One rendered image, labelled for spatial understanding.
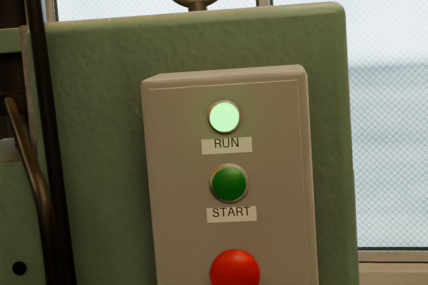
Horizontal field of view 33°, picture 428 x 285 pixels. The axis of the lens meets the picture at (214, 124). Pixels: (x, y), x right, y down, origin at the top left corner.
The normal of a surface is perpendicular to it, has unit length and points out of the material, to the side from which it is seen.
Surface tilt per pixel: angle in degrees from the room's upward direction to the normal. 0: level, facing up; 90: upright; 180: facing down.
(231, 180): 88
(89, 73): 90
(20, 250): 90
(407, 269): 0
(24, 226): 90
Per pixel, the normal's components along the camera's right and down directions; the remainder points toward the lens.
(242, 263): -0.01, -0.01
